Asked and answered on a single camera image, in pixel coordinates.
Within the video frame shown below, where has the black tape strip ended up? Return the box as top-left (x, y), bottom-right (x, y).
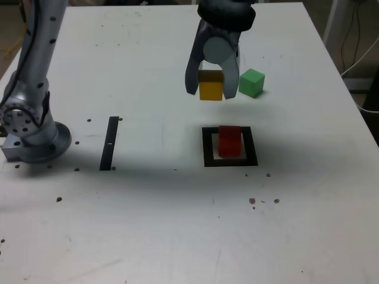
top-left (99, 116), bottom-right (120, 171)

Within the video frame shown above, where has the white cable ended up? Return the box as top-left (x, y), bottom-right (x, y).
top-left (354, 101), bottom-right (379, 114)
top-left (339, 37), bottom-right (379, 78)

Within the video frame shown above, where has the red cube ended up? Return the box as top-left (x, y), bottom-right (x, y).
top-left (218, 125), bottom-right (242, 157)

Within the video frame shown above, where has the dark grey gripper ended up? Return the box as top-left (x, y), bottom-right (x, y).
top-left (185, 22), bottom-right (240, 101)

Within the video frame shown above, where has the black tape square outline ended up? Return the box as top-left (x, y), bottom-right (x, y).
top-left (201, 126), bottom-right (259, 167)

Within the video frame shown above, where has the thin black hanging cable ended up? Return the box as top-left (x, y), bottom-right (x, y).
top-left (340, 0), bottom-right (361, 72)

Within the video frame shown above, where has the yellow cube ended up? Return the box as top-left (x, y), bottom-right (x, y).
top-left (197, 70), bottom-right (224, 102)

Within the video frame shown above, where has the yellow cable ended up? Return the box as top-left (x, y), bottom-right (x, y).
top-left (3, 29), bottom-right (27, 59)

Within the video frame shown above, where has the white metal post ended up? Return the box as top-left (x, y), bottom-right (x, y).
top-left (322, 0), bottom-right (341, 45)

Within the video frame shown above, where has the green cube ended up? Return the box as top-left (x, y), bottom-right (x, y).
top-left (238, 68), bottom-right (265, 99)

